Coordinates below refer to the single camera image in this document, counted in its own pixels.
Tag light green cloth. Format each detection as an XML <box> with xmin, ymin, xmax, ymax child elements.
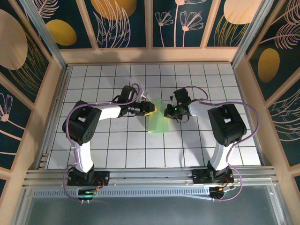
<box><xmin>147</xmin><ymin>99</ymin><xmax>170</xmax><ymax>135</ymax></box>

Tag black controller board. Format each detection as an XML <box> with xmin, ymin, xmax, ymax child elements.
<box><xmin>209</xmin><ymin>184</ymin><xmax>236</xmax><ymax>202</ymax></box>
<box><xmin>77</xmin><ymin>187</ymin><xmax>105</xmax><ymax>203</ymax></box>

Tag grey translucent panel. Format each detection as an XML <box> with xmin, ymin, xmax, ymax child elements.
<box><xmin>13</xmin><ymin>185</ymin><xmax>290</xmax><ymax>225</ymax></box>

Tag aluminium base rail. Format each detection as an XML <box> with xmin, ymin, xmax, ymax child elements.
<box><xmin>22</xmin><ymin>165</ymin><xmax>281</xmax><ymax>188</ymax></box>

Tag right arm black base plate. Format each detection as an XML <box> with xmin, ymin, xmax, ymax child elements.
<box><xmin>192</xmin><ymin>169</ymin><xmax>234</xmax><ymax>186</ymax></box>

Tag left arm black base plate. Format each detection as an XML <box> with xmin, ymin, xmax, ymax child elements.
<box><xmin>67</xmin><ymin>170</ymin><xmax>110</xmax><ymax>187</ymax></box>

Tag aluminium side rail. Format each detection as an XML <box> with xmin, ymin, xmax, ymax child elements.
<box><xmin>37</xmin><ymin>65</ymin><xmax>72</xmax><ymax>169</ymax></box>

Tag grey slotted cable duct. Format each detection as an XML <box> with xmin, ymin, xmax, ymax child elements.
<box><xmin>32</xmin><ymin>189</ymin><xmax>211</xmax><ymax>198</ymax></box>

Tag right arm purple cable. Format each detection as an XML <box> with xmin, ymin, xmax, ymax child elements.
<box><xmin>184</xmin><ymin>85</ymin><xmax>261</xmax><ymax>202</ymax></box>

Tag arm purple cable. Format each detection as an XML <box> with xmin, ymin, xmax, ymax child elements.
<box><xmin>62</xmin><ymin>83</ymin><xmax>141</xmax><ymax>203</ymax></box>
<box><xmin>184</xmin><ymin>85</ymin><xmax>261</xmax><ymax>202</ymax></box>

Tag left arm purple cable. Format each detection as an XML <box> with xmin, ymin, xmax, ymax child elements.
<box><xmin>62</xmin><ymin>83</ymin><xmax>141</xmax><ymax>203</ymax></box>

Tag aluminium corner post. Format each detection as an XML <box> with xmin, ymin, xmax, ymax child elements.
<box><xmin>231</xmin><ymin>0</ymin><xmax>274</xmax><ymax>68</ymax></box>
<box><xmin>20</xmin><ymin>0</ymin><xmax>69</xmax><ymax>69</ymax></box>

